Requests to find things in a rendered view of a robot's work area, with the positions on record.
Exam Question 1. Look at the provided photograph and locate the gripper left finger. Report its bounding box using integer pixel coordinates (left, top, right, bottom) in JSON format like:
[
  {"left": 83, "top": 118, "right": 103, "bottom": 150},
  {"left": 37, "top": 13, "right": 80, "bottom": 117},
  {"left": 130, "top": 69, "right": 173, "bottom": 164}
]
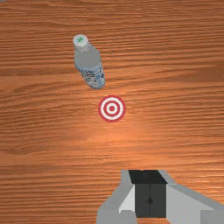
[{"left": 95, "top": 169, "right": 151, "bottom": 224}]

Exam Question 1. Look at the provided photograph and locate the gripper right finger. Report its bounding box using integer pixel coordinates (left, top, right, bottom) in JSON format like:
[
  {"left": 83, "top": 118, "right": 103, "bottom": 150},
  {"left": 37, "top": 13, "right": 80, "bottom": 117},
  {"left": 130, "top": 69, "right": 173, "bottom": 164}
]
[{"left": 149, "top": 169, "right": 224, "bottom": 224}]

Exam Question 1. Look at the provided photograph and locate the clear plastic bottle white cap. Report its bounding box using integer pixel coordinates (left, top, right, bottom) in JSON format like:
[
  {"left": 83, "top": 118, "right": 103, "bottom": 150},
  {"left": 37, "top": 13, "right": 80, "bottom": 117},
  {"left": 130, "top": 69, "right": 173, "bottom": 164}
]
[{"left": 72, "top": 33, "right": 106, "bottom": 90}]

